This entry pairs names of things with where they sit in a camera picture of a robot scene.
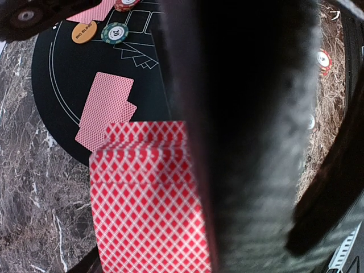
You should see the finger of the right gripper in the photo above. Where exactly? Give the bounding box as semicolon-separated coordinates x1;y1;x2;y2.
150;0;364;273

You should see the orange big blind button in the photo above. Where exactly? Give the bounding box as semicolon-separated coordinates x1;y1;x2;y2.
71;21;97;44

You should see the green chip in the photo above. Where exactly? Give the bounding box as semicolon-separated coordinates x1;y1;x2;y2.
101;22;129;44

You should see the round black poker mat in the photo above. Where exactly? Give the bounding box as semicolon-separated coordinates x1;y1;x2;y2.
32;1;179;164

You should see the red poker chip stack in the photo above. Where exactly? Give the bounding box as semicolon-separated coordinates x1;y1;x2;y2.
316;48;333;76

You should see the single red-backed playing card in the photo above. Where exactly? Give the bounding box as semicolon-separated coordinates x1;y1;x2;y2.
79;72;134;127

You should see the white slotted cable duct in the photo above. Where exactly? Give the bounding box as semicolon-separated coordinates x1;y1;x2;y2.
328;225;360;272

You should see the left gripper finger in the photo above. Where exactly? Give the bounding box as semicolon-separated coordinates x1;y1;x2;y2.
67;249;101;273

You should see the red-backed playing card deck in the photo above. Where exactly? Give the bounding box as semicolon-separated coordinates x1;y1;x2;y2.
89;121;212;272

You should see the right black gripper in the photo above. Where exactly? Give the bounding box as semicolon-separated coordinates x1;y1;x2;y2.
1;0;100;43

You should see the orange black poker chip stack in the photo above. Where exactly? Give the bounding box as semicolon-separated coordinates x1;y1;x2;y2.
307;114;316;131

